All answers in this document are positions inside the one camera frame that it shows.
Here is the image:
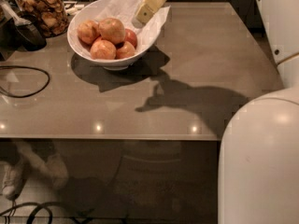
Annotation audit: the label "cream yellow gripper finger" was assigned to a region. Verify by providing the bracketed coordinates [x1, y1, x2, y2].
[135, 0, 166, 24]

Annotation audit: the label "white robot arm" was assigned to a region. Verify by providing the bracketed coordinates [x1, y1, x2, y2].
[218, 0, 299, 224]

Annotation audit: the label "white ceramic bowl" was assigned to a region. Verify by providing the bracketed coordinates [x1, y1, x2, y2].
[67, 0, 163, 69]

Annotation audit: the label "red back right apple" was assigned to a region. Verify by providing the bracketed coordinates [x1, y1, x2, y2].
[125, 29, 137, 48]

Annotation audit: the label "small white items behind bowl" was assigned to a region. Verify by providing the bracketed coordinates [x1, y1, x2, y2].
[64, 1, 84, 16]

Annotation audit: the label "white paper sheet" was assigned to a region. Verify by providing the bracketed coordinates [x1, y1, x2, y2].
[95, 0, 170, 51]

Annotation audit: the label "glass jar of chips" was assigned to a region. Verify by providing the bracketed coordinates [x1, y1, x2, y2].
[16, 0, 69, 37]

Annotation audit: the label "black scoop with handle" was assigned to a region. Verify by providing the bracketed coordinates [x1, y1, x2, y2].
[0, 0, 47, 51]

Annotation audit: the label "black cable on table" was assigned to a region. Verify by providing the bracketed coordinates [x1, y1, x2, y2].
[0, 65, 51, 99]

